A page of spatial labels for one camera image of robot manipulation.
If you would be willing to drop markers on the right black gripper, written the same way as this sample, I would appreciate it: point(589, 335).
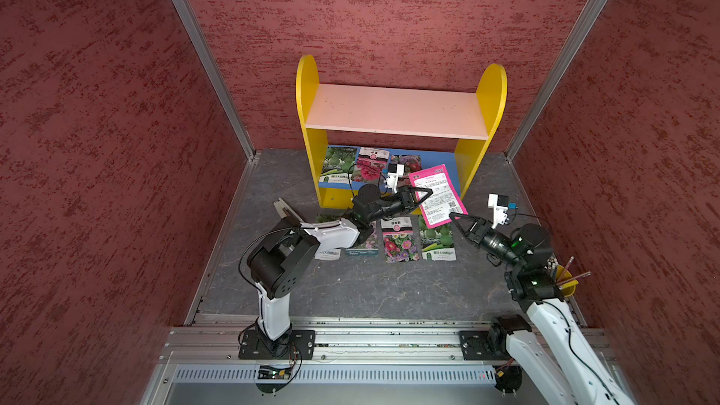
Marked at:
point(477, 230)

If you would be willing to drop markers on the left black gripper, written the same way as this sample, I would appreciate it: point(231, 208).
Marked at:
point(407, 199)

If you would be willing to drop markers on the pink back-side seed bag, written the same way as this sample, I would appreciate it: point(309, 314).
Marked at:
point(445, 198)

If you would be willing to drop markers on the pink zinnia seed bag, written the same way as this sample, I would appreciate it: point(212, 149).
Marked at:
point(399, 240)

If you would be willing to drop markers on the purple flower seed bag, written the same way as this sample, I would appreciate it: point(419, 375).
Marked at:
point(367, 248)

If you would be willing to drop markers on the large green gourd seed bag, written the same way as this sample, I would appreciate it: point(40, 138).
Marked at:
point(330, 254)

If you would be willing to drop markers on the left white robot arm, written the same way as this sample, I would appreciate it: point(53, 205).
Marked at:
point(280, 259)

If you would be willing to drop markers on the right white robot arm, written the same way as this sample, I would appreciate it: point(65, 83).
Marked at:
point(546, 342)

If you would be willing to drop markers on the mixed flower seed bag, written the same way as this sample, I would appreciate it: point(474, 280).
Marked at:
point(411, 163)

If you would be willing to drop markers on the red dahlia seed bag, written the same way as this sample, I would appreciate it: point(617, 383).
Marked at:
point(370, 164)

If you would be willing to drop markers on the yellow wooden shelf unit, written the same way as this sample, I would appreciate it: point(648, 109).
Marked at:
point(470, 118)

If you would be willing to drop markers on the green gourd bag lower shelf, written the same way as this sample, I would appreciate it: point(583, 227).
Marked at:
point(338, 165)

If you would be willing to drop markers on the yellow pencil cup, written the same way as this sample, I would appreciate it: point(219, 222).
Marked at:
point(565, 278)

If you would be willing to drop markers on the silver stapler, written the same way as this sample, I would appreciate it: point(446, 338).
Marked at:
point(286, 211)

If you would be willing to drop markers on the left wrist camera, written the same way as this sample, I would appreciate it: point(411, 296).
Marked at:
point(393, 179)

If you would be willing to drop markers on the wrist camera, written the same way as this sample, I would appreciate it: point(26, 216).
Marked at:
point(500, 206)
point(393, 179)

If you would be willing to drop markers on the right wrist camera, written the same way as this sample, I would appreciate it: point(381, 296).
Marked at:
point(500, 206)

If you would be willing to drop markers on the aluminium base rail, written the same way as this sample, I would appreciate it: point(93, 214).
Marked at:
point(220, 339)

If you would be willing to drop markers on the right corner aluminium post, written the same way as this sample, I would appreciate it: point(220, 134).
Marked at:
point(573, 43)

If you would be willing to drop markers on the corner aluminium post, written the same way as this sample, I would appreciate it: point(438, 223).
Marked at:
point(212, 71)
point(573, 43)

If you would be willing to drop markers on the left corner aluminium post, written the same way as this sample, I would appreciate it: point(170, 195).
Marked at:
point(212, 71)

